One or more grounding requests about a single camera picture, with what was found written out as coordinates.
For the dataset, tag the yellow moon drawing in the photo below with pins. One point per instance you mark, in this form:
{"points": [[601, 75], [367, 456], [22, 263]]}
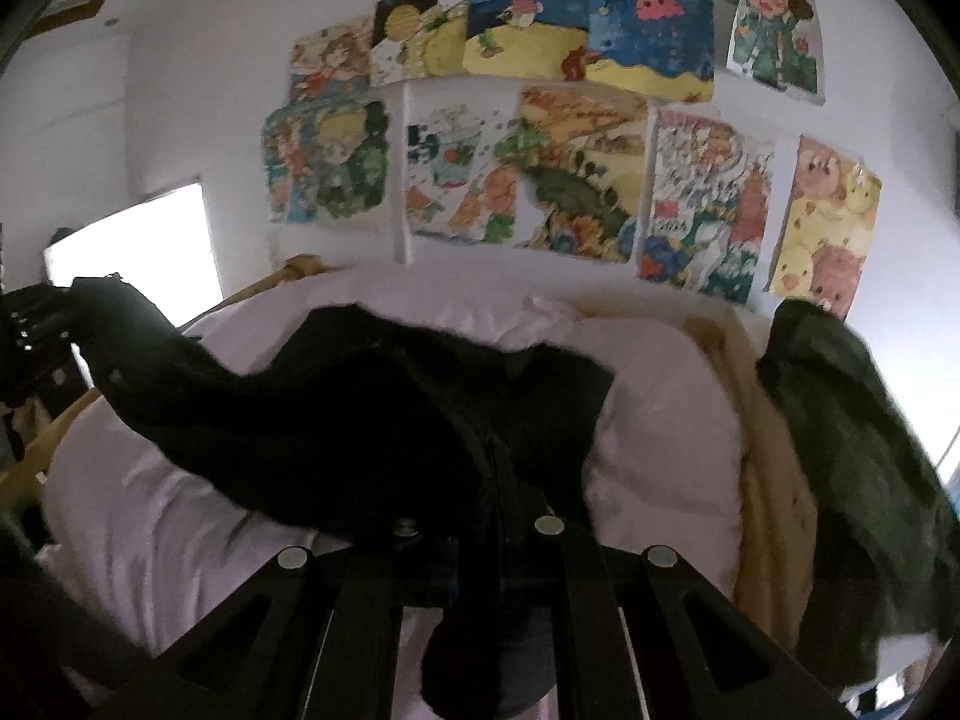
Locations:
{"points": [[420, 22]]}

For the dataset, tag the pink bed blanket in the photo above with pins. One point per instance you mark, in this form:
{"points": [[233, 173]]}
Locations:
{"points": [[660, 427]]}

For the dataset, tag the busy calendar drawing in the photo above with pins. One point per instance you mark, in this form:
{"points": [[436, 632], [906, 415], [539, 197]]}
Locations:
{"points": [[705, 206]]}

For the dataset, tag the drink cup drawing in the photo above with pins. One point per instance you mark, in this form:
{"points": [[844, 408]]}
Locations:
{"points": [[457, 165]]}

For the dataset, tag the bright window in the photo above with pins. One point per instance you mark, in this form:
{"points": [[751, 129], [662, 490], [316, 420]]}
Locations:
{"points": [[135, 247]]}

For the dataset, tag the swimming girl drawing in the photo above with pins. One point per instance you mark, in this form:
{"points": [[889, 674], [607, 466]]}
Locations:
{"points": [[285, 165]]}

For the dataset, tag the wooden bed frame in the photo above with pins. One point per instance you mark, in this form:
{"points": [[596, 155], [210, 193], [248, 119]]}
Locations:
{"points": [[772, 465]]}

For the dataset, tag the blond character green drawing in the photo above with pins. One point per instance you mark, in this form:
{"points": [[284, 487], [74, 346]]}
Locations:
{"points": [[349, 161]]}

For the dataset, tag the black jacket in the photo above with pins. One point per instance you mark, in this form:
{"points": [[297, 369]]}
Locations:
{"points": [[360, 420]]}

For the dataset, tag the pink pig chick drawing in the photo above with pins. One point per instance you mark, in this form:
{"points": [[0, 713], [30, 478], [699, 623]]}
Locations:
{"points": [[825, 229]]}

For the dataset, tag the orange field crocodile drawing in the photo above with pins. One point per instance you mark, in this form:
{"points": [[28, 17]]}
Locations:
{"points": [[581, 169]]}

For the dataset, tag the dark green jacket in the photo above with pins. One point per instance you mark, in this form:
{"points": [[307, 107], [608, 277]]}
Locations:
{"points": [[855, 465]]}

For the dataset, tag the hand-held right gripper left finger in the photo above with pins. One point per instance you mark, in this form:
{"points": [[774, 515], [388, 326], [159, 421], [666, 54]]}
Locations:
{"points": [[367, 607]]}

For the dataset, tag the orange-haired girl drawing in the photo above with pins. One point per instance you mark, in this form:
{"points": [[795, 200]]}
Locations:
{"points": [[330, 64]]}

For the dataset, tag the red-haired child drawing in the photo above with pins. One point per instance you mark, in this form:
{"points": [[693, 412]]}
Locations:
{"points": [[769, 22]]}

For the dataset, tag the blue mushroom painting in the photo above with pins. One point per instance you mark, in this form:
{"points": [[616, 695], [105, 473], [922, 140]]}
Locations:
{"points": [[525, 15]]}

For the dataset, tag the pink jellyfish painting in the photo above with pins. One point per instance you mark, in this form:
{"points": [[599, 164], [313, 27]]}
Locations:
{"points": [[649, 22]]}

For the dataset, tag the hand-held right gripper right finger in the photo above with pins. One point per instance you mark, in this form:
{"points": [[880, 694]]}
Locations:
{"points": [[592, 607]]}

